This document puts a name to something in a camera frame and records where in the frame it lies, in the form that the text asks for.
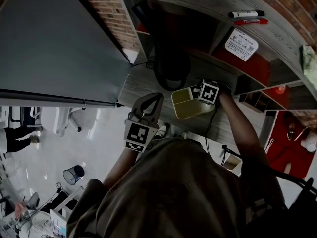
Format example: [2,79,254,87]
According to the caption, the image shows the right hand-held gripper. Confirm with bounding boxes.
[192,79,221,105]

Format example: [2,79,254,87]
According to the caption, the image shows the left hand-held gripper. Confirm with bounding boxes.
[123,92,164,153]

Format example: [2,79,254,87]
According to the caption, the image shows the cream desk organizer box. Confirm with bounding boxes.
[171,84,220,120]

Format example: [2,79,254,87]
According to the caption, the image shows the person's left forearm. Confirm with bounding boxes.
[103,147,141,188]

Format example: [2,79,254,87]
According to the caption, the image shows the person's right forearm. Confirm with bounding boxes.
[219,93,269,166]

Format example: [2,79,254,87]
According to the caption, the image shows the person's left shoe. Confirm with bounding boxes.
[158,122,171,138]

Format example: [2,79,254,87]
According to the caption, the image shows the grey wooden desk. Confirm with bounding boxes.
[117,60,268,148]

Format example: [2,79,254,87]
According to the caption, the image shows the black desk lamp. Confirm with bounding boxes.
[131,0,193,92]

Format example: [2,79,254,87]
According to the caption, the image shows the wooden desk organizer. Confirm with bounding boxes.
[238,91,275,113]

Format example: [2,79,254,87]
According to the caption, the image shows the white notice card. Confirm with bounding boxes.
[224,27,259,62]

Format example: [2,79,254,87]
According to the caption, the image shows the red marker pen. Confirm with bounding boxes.
[233,18,269,25]

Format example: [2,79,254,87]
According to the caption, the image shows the black marker pen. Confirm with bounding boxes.
[227,10,265,19]

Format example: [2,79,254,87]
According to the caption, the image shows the white office chair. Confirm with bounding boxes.
[39,107,99,137]

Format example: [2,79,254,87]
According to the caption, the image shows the person's torso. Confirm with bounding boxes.
[66,137,288,238]

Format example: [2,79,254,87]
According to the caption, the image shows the gold dish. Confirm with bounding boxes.
[287,122,297,141]

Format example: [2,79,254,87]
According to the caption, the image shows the green wipes packet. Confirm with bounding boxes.
[300,45,317,78]

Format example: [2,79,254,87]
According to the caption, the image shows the white globe lamp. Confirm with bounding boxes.
[294,126,317,153]

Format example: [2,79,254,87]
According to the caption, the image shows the grey refrigerator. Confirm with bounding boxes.
[0,0,132,108]

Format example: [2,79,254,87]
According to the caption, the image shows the black chair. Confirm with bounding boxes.
[8,105,43,128]

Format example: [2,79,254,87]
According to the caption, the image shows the white trolley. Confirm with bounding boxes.
[49,186,85,238]

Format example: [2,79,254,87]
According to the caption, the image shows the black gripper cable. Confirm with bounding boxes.
[204,104,221,156]

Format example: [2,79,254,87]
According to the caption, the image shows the white wall socket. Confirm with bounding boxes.
[122,49,138,64]

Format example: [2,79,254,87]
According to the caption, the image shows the black wire waste bin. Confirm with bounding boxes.
[62,165,85,185]

